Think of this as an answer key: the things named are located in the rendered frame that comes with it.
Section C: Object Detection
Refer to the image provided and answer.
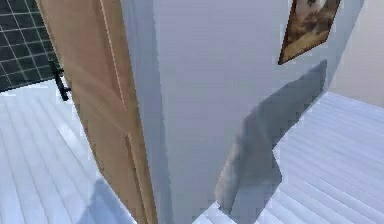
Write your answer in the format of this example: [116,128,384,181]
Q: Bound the light wooden room door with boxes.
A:
[35,0,159,224]

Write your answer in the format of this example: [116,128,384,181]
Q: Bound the black door handle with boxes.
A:
[48,59,72,102]

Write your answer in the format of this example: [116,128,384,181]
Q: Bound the brown framed wall picture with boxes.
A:
[277,0,342,66]

